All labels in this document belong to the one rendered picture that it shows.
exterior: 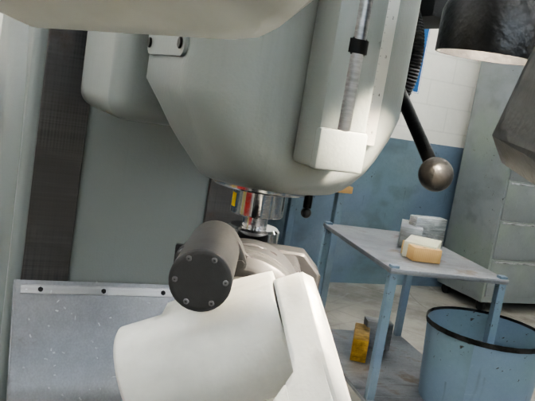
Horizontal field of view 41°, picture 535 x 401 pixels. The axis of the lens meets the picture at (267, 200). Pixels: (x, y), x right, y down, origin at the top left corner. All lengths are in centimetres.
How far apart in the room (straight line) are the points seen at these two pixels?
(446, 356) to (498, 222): 294
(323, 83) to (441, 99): 551
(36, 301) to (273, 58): 56
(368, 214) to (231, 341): 539
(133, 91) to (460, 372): 228
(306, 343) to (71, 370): 64
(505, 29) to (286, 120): 17
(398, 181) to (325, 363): 551
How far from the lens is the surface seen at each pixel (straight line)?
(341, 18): 52
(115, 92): 70
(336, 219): 470
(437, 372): 289
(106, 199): 99
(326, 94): 51
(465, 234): 593
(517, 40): 49
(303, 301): 40
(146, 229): 101
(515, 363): 283
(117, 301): 101
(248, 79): 53
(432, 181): 62
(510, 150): 16
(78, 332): 99
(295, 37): 54
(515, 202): 574
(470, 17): 49
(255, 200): 62
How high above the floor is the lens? 139
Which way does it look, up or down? 8 degrees down
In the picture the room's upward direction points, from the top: 9 degrees clockwise
